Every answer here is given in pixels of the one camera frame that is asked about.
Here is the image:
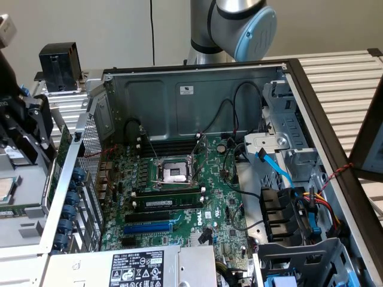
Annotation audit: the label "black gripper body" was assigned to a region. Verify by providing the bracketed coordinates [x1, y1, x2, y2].
[0, 50, 30, 142]

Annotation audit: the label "grey plastic parts rack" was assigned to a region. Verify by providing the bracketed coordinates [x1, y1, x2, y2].
[0, 143, 59, 251]

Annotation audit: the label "CPU chip silver lid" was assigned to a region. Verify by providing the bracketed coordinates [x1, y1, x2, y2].
[0, 176, 17, 207]

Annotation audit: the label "black plastic box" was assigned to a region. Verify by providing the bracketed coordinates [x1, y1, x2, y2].
[38, 41, 82, 94]

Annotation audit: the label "blue card retainer clip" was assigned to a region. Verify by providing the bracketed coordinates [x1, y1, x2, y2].
[60, 204, 77, 222]
[72, 166, 87, 188]
[53, 233, 70, 251]
[57, 219, 74, 236]
[64, 191, 81, 207]

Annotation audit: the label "thin metal locking lever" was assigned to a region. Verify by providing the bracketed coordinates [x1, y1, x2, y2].
[139, 127, 161, 165]

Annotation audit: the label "black RAM slot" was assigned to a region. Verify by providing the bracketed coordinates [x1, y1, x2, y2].
[131, 185, 207, 200]
[136, 133, 202, 150]
[136, 142, 198, 158]

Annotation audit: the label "silver CPU socket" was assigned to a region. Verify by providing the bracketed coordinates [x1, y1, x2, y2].
[151, 155, 200, 191]

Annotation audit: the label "long black expansion slot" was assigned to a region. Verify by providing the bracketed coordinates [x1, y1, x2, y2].
[124, 210, 172, 224]

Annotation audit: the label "blue expansion slot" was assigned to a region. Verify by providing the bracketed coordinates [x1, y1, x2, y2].
[123, 221, 174, 236]

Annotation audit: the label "metal socket cover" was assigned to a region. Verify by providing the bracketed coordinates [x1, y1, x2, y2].
[190, 134, 209, 184]

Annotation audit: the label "open metal PC case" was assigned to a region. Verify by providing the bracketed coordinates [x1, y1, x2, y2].
[0, 58, 383, 287]

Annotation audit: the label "silver power supply unit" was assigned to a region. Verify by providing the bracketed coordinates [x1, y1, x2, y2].
[44, 245, 218, 287]

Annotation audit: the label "green Dell motherboard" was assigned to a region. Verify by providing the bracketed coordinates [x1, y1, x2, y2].
[100, 136, 255, 271]

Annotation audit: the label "silver chipset heatsink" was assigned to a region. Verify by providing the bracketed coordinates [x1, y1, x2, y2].
[189, 232, 211, 248]

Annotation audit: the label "silver metal drive cage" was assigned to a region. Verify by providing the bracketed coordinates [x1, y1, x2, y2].
[243, 80, 327, 193]

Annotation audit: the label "black plastic fan shroud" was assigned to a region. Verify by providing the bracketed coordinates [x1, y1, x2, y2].
[259, 186, 306, 243]

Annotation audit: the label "grey metal disk bay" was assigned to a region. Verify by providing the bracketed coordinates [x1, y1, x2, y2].
[253, 237, 360, 287]

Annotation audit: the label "dark framed panel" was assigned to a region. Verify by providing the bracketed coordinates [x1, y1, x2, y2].
[348, 77, 383, 181]

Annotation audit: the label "red black twisted wire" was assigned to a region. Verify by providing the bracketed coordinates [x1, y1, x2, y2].
[81, 144, 119, 192]
[318, 162, 355, 195]

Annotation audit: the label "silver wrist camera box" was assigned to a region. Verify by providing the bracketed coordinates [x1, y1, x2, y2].
[0, 14, 18, 48]

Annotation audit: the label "thin black wire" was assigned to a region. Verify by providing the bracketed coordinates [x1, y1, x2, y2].
[123, 117, 142, 142]
[222, 142, 265, 200]
[232, 81, 263, 136]
[199, 98, 236, 136]

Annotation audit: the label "black cable gold connector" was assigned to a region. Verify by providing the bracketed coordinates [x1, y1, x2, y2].
[149, 0, 156, 65]

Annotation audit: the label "blue flat disk wire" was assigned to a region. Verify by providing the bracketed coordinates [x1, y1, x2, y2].
[256, 148, 300, 195]

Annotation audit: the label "black yellow supply wires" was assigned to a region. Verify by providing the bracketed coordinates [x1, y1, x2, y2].
[215, 259, 256, 287]

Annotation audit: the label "yellow red power wires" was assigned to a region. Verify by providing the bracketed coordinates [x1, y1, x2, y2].
[301, 186, 342, 228]

